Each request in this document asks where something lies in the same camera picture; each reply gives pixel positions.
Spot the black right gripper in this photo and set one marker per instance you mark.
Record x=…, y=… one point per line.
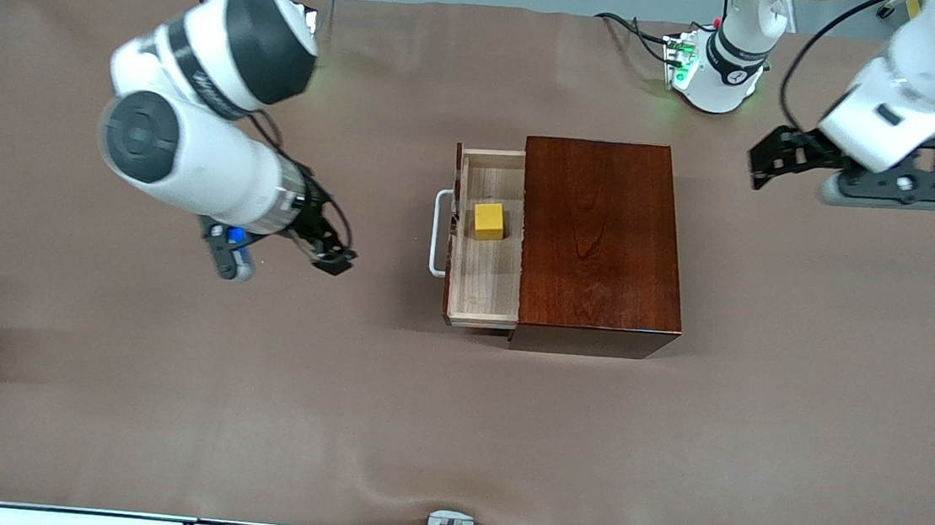
x=315, y=217

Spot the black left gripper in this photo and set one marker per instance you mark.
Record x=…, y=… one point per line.
x=801, y=148

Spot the yellow wooden block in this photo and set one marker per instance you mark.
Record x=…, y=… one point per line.
x=489, y=220

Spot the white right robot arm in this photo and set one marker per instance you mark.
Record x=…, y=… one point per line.
x=188, y=162

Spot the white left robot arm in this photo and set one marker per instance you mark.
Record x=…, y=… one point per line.
x=933, y=66

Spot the brown table cover sheet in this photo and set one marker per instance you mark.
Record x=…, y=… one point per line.
x=252, y=404

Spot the yellow floor tape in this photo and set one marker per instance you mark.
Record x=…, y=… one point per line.
x=913, y=5

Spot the dark brown wooden cabinet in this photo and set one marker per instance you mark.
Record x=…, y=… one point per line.
x=604, y=249

